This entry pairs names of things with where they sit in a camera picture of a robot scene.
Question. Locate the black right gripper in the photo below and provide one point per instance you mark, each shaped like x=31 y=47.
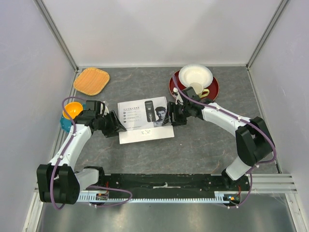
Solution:
x=176 y=121

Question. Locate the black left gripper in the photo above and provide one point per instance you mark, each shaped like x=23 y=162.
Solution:
x=116 y=125

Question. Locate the white cardboard box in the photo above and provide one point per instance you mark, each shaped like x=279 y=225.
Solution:
x=144 y=120

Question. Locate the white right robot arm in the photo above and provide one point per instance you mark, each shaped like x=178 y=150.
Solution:
x=253 y=139

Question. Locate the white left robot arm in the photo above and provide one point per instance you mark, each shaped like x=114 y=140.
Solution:
x=58 y=184

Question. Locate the orange small bowl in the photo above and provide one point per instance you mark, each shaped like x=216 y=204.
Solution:
x=72 y=109

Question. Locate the teal dotted plate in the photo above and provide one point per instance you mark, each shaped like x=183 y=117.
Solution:
x=66 y=124

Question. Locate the light green mug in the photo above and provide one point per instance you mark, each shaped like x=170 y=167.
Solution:
x=199 y=89

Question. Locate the woven orange tray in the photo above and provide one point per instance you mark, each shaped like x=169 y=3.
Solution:
x=91 y=81

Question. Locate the red round plate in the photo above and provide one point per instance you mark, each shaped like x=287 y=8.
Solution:
x=213 y=87

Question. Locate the white ceramic bowl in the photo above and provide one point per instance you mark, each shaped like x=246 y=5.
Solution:
x=195 y=73

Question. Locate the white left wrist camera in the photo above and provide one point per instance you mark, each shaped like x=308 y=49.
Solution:
x=105 y=109

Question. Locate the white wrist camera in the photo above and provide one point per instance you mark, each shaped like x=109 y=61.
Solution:
x=177 y=96
x=105 y=109

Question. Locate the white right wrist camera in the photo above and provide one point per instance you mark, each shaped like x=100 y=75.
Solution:
x=177 y=96

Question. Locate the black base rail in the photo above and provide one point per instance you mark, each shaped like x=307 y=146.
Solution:
x=171 y=185

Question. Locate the light blue cable duct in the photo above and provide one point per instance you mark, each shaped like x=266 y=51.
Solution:
x=98 y=197

